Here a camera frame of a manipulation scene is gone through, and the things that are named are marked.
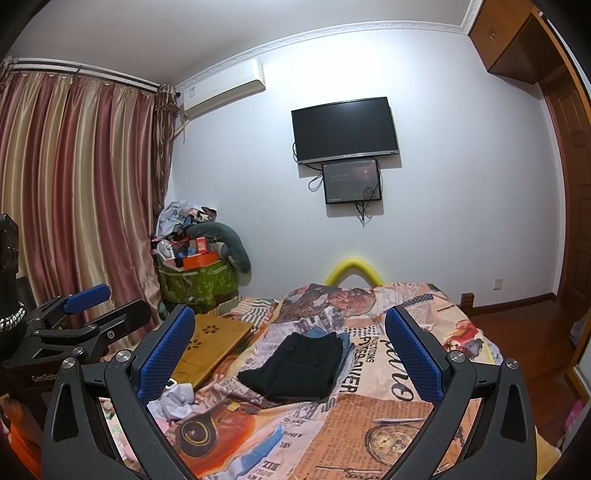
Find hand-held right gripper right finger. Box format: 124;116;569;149
385;305;539;480

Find green storage bag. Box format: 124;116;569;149
157;261;238;308

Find grey plush pillow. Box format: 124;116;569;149
185;222;252;273

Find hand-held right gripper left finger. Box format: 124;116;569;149
41;305;197;480

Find pink striped curtain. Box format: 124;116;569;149
0;58;178;319

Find black pants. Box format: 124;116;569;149
237;332;343;402

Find white air conditioner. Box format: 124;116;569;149
175;58;267;121

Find small black monitor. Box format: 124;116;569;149
322;158;382;205

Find black wall television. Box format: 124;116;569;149
291;97;400;164

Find wooden lap desk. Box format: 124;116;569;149
173;314;254;390

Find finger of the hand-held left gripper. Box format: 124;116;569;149
25;285;112;330
41;299;153;361

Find white crumpled cloth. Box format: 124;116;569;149
148;382;197;422

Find blue jeans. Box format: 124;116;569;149
305;327;356;384

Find curtain rod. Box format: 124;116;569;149
0;56;178;95

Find wooden wall cabinet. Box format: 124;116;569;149
466;0;561;84

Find pile of clothes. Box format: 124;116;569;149
157;200;218;241

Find yellow foam tube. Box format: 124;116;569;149
325;257;384;288

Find wooden door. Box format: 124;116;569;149
538;69;591;333

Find printed blanket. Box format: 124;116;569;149
99;279;504;480

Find black cable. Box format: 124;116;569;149
292;142;324;192
355;200;384;228

